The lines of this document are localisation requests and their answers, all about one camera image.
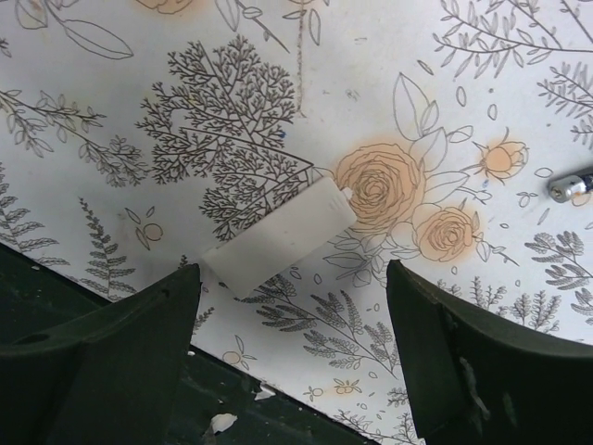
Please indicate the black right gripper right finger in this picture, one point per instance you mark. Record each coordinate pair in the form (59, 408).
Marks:
(473, 377)

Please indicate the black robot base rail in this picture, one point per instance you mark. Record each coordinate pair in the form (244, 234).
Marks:
(214, 403)

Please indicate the floral table mat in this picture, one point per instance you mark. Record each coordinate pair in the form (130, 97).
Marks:
(137, 135)

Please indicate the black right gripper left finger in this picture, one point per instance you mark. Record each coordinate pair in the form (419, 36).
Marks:
(108, 377)

